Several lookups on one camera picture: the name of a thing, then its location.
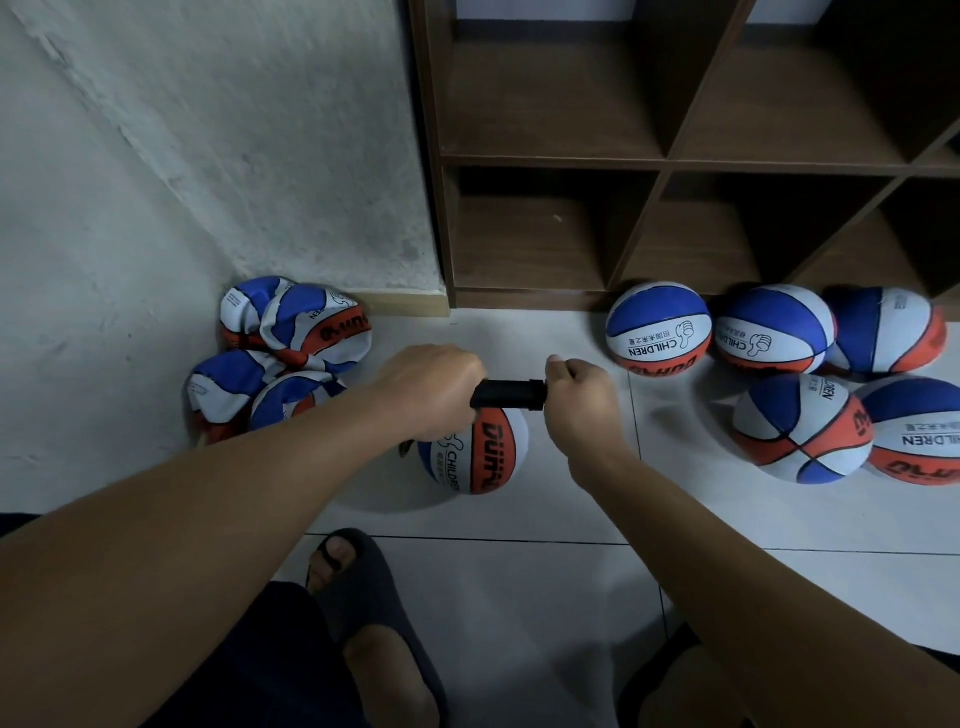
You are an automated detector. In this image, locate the person's right hand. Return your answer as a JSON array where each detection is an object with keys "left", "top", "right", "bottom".
[{"left": 543, "top": 354, "right": 639, "bottom": 489}]

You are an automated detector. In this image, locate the blue white red basketball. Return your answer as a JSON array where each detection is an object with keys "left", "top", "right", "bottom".
[
  {"left": 219, "top": 274, "right": 294, "bottom": 350},
  {"left": 259, "top": 282, "right": 375, "bottom": 371},
  {"left": 418, "top": 402, "right": 533, "bottom": 497},
  {"left": 186, "top": 348, "right": 287, "bottom": 444},
  {"left": 604, "top": 280, "right": 716, "bottom": 378},
  {"left": 712, "top": 283, "right": 839, "bottom": 377},
  {"left": 247, "top": 372, "right": 350, "bottom": 432},
  {"left": 825, "top": 285, "right": 950, "bottom": 378},
  {"left": 730, "top": 370, "right": 876, "bottom": 486},
  {"left": 858, "top": 375, "right": 960, "bottom": 486}
]

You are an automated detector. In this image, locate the brown wooden cubby shelf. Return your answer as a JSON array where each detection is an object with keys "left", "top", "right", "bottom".
[{"left": 408, "top": 0, "right": 960, "bottom": 317}]

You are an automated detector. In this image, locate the person's left hand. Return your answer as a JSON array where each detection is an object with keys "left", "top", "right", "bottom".
[{"left": 367, "top": 343, "right": 491, "bottom": 444}]

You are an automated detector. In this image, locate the person's right forearm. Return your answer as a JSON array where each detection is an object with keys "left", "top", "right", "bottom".
[{"left": 582, "top": 447, "right": 960, "bottom": 728}]

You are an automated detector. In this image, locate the black hand pump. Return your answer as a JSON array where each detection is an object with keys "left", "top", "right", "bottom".
[{"left": 397, "top": 379, "right": 551, "bottom": 456}]

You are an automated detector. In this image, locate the person's left forearm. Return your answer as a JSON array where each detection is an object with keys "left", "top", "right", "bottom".
[{"left": 0, "top": 394, "right": 414, "bottom": 728}]

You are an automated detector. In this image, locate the black sandal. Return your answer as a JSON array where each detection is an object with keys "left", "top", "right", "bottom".
[
  {"left": 304, "top": 526, "right": 452, "bottom": 728},
  {"left": 618, "top": 622, "right": 704, "bottom": 728}
]

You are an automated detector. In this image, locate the person's left foot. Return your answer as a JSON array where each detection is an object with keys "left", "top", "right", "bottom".
[{"left": 310, "top": 537, "right": 441, "bottom": 728}]

